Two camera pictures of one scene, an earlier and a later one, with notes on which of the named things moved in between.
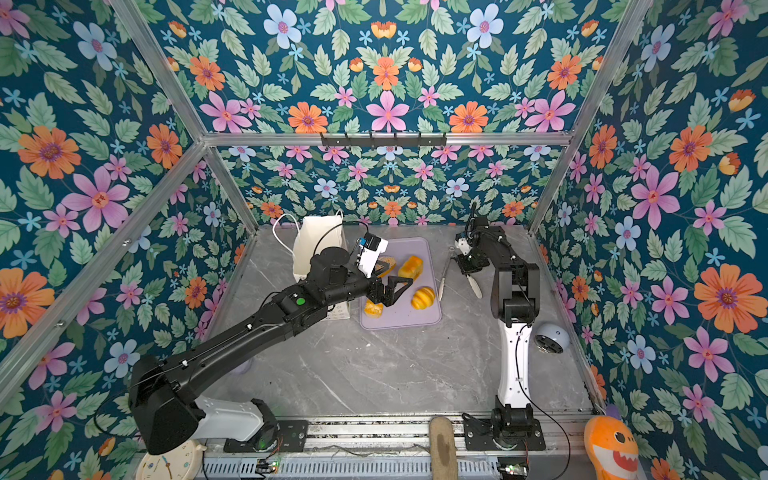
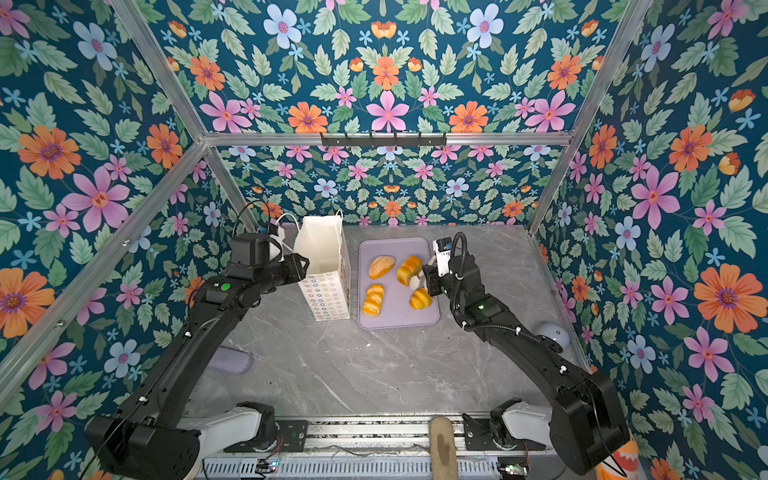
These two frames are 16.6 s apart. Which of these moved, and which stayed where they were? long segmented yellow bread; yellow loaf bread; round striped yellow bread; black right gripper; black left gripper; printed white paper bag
Moved: black right gripper; black left gripper
Stayed: printed white paper bag; round striped yellow bread; yellow loaf bread; long segmented yellow bread
